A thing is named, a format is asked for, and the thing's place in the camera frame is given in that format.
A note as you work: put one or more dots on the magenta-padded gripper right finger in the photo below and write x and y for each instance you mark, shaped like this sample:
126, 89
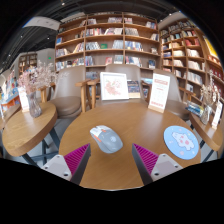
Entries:
146, 160

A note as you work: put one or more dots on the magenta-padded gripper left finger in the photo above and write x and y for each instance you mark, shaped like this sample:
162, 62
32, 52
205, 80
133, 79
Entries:
75, 160

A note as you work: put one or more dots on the grey computer mouse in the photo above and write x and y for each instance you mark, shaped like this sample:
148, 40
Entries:
107, 140

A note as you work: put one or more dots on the round light blue mouse pad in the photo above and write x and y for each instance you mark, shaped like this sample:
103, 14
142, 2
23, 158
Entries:
181, 142

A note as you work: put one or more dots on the round wooden side table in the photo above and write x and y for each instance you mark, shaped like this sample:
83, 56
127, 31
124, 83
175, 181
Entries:
208, 133
26, 130

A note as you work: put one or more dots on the beige padded wooden armchair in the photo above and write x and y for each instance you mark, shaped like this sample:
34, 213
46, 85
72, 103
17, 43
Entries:
68, 90
175, 100
133, 71

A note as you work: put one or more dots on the white red sign stand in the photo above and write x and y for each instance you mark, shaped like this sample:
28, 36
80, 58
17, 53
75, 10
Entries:
159, 91

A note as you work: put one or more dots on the glass vase with pink flowers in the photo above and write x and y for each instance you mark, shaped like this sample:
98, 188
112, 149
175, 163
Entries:
34, 103

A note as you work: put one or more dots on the stack of books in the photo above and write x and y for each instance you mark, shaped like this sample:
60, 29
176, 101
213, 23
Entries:
195, 108

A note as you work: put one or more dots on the dark covered book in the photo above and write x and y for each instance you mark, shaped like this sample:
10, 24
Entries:
134, 88

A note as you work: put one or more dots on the glass vase with pale flowers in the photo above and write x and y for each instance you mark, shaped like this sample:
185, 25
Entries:
206, 110

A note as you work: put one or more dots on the small white table sign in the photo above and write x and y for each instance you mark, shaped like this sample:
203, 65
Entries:
23, 100
217, 115

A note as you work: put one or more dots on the light blue book stack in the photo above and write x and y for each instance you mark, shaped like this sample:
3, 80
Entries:
147, 80

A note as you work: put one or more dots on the white framed flower picture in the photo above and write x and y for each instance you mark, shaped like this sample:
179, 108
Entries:
114, 86

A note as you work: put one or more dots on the small distant wooden bookshelf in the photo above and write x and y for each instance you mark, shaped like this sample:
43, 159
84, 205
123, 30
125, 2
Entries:
28, 63

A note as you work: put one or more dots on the curved wooden bookshelf with books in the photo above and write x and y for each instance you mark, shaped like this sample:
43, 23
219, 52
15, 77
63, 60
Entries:
186, 56

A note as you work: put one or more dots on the wide wooden bookshelf with books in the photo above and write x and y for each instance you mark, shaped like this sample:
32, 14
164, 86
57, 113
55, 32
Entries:
106, 36

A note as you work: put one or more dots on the white hanging ceiling sign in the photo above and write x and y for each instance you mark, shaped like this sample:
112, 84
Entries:
41, 22

